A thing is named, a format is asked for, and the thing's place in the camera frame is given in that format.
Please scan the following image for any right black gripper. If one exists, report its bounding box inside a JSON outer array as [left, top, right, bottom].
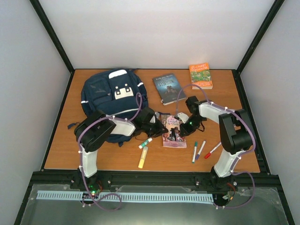
[[180, 116, 204, 137]]

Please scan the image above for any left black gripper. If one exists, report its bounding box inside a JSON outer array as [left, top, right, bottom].
[[143, 120, 169, 139]]

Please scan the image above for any pink illustrated paperback book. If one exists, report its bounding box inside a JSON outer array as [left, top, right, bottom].
[[161, 114, 187, 148]]

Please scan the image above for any dark blue castle book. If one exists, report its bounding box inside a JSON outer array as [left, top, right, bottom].
[[152, 73, 186, 105]]

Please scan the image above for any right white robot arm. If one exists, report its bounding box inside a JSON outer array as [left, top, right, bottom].
[[175, 96, 255, 190]]

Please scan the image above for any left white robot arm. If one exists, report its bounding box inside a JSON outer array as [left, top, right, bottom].
[[74, 107, 168, 189]]

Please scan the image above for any green whiteboard marker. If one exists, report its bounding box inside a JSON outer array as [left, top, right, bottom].
[[191, 142, 198, 164]]

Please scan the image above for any green white glue stick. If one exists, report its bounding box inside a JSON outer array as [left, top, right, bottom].
[[138, 137, 153, 149]]

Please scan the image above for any purple whiteboard marker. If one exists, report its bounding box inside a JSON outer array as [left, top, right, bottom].
[[195, 140, 206, 160]]

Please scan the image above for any red whiteboard marker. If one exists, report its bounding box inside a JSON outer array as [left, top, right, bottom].
[[204, 142, 221, 159]]

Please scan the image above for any yellow highlighter marker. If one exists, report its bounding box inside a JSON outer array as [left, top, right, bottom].
[[138, 146, 148, 169]]

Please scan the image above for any orange treehouse book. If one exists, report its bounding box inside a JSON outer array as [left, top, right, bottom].
[[189, 62, 213, 89]]

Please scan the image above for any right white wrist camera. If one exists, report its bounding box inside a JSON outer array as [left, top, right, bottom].
[[175, 112, 189, 123]]

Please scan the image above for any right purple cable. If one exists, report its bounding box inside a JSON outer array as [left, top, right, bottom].
[[175, 83, 256, 210]]

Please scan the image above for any purple cable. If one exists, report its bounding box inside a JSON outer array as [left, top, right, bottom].
[[77, 92, 143, 211], [175, 83, 256, 210]]

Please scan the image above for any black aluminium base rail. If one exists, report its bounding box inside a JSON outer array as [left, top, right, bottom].
[[28, 170, 283, 194]]

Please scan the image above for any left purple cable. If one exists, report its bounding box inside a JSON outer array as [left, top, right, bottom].
[[77, 92, 143, 211]]

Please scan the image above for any light blue cable duct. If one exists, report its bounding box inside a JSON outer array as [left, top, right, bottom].
[[36, 190, 213, 204]]

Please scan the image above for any right black frame post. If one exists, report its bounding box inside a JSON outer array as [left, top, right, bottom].
[[236, 0, 285, 73]]

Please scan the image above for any black frame post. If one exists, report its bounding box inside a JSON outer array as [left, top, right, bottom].
[[236, 0, 285, 73], [29, 0, 75, 73]]

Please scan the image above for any left black frame post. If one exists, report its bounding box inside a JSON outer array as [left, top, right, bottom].
[[29, 0, 75, 73]]

